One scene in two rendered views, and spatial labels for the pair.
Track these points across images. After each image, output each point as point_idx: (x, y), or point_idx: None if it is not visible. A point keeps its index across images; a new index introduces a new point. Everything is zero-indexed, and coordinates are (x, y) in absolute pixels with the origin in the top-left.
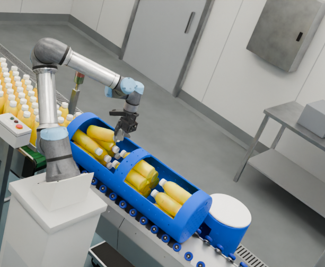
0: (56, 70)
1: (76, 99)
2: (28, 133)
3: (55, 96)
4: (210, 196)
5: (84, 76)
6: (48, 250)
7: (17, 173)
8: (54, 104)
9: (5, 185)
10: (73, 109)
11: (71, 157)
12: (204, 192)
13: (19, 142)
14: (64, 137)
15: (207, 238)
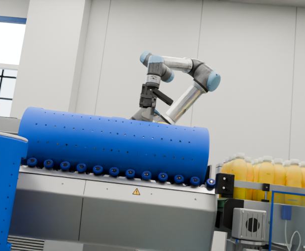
0: (193, 81)
1: None
2: (218, 167)
3: (180, 98)
4: (27, 107)
5: None
6: None
7: (224, 229)
8: (175, 102)
9: (225, 245)
10: None
11: (130, 118)
12: (36, 107)
13: (215, 175)
14: (141, 107)
15: None
